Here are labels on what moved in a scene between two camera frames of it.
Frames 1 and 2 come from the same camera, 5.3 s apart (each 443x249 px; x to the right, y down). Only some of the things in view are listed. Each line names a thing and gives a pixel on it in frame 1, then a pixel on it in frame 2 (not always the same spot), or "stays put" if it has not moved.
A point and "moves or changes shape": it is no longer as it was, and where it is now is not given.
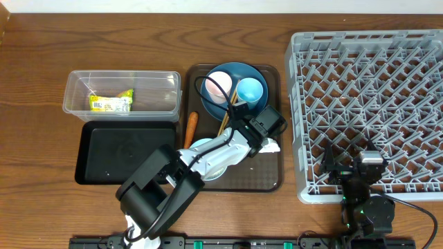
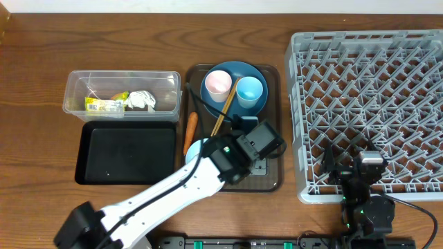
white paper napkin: [269, 146] moves or changes shape
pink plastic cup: [214, 90] stays put
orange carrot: [191, 129] stays put
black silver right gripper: [329, 164] stays put
